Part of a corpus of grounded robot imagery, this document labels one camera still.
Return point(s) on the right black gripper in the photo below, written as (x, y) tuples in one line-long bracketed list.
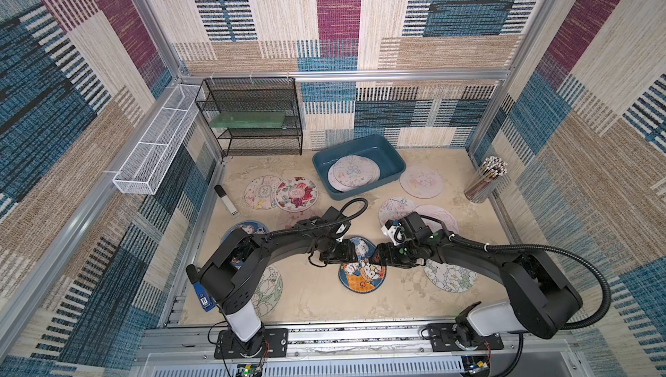
[(388, 255)]

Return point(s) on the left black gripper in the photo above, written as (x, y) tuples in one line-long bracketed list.
[(349, 256)]

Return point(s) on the blue cartoon animals coaster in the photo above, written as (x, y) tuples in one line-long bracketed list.
[(362, 277)]

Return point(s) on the white pink butterfly coaster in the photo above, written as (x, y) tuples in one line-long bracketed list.
[(395, 208)]

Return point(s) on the white bear flower coaster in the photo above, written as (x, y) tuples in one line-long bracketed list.
[(354, 171)]

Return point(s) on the green peony outline coaster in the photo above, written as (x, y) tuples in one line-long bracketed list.
[(269, 291)]

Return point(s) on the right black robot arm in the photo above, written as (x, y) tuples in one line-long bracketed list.
[(540, 298)]

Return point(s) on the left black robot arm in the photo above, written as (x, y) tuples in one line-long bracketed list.
[(232, 274)]

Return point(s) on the teal plastic storage box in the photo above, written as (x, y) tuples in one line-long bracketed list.
[(375, 147)]

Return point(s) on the pink bunny coaster right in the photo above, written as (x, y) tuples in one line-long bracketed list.
[(440, 214)]

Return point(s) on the white green floral coaster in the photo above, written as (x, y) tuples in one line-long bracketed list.
[(450, 278)]

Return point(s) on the red rose floral coaster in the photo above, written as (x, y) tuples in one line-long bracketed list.
[(296, 194)]

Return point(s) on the pink cartoon coaster far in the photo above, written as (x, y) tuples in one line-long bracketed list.
[(421, 182)]

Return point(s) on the blue red car coaster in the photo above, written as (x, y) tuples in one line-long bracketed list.
[(250, 227)]

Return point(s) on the pale pastel cartoon coaster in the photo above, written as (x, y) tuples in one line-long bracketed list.
[(260, 193)]

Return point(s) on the white black marker pen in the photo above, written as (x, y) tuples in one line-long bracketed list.
[(222, 194)]

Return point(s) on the cup of patterned sticks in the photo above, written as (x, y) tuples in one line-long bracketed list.
[(487, 177)]

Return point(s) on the blue black stapler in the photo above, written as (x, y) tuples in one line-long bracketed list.
[(205, 300)]

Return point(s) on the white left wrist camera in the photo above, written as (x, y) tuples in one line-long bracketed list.
[(341, 231)]

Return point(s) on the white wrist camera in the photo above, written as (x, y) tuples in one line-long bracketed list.
[(341, 231), (394, 231)]

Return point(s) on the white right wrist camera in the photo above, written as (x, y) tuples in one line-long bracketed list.
[(394, 231)]

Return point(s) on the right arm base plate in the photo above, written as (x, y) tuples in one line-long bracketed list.
[(453, 337)]

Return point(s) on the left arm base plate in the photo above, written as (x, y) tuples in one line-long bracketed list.
[(270, 342)]

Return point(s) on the aluminium front rail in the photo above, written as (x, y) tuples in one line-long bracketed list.
[(306, 341)]

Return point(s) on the black wire mesh shelf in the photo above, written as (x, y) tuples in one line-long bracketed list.
[(252, 117)]

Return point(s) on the white wire mesh basket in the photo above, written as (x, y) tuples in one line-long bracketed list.
[(145, 168)]

